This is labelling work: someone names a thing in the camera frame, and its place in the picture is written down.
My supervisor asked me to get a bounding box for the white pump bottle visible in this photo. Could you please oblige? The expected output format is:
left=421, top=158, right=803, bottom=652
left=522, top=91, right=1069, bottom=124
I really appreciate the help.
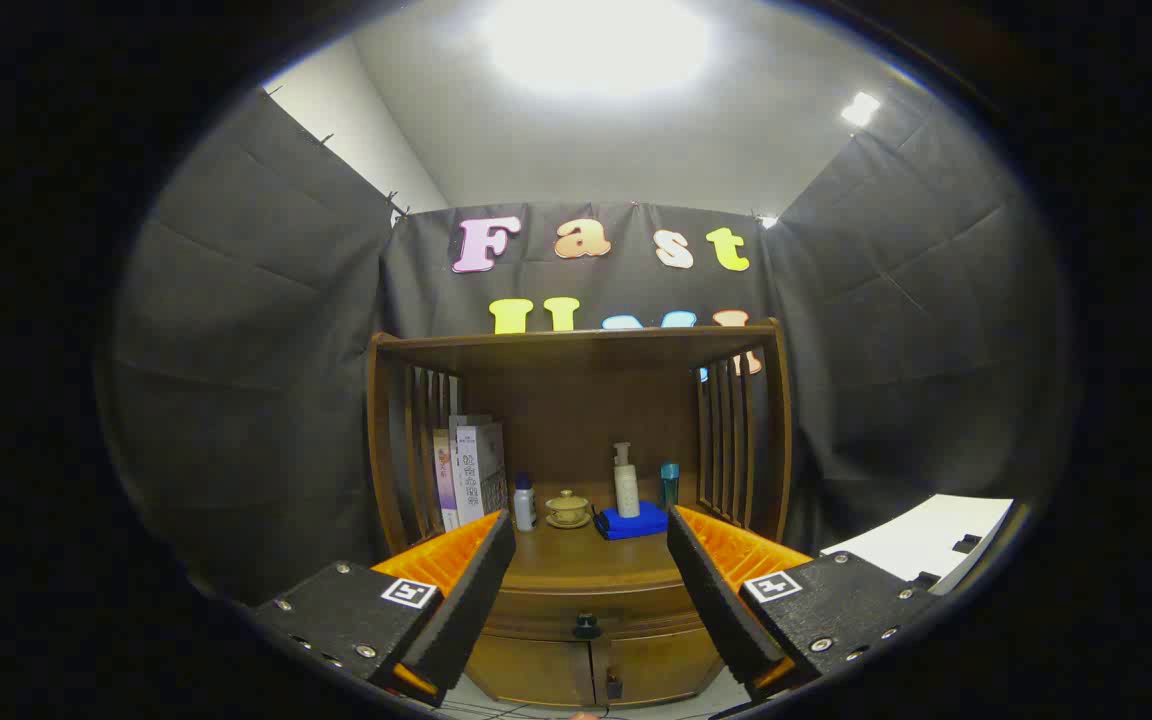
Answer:
left=613, top=442, right=641, bottom=519

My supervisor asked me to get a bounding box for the wooden countertop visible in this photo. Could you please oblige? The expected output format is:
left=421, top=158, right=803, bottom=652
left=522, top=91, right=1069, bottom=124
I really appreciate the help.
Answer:
left=501, top=480, right=717, bottom=593

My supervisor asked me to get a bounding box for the tall white printed box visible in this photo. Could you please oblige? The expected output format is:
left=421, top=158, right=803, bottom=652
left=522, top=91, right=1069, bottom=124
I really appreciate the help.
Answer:
left=449, top=415, right=510, bottom=526

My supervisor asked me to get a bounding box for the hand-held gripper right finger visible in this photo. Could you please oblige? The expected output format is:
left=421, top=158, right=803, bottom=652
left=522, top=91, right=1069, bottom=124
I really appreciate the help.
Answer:
left=666, top=505, right=942, bottom=701

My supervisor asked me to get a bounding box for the brown wooden cabinet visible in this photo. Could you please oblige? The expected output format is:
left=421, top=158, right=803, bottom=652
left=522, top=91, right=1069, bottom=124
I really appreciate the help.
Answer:
left=366, top=318, right=795, bottom=709

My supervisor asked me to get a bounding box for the large ceiling light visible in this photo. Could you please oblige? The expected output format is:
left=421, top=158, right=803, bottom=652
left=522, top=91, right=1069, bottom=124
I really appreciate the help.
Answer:
left=481, top=0, right=712, bottom=96

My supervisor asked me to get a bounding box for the yellow lidded teacup with saucer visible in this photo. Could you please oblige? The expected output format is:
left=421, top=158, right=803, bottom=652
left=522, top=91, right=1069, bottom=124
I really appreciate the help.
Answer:
left=545, top=489, right=593, bottom=530

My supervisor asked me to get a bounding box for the thin purple box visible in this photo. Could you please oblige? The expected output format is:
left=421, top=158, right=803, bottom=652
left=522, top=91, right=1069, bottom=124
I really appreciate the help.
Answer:
left=433, top=430, right=460, bottom=533

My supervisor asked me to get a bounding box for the black backdrop cloth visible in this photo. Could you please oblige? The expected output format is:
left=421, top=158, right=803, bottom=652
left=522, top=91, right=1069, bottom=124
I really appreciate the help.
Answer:
left=101, top=85, right=1072, bottom=606

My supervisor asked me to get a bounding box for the white drawer unit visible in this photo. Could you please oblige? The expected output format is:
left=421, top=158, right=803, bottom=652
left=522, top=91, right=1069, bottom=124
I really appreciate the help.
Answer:
left=821, top=493, right=1015, bottom=596

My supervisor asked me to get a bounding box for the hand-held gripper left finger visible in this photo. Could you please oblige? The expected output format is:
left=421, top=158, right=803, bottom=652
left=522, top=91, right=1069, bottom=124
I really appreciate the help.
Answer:
left=251, top=508, right=517, bottom=708

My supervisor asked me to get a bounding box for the blue folded cloth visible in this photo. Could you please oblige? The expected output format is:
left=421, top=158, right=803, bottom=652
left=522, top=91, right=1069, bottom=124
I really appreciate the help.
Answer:
left=593, top=500, right=670, bottom=542

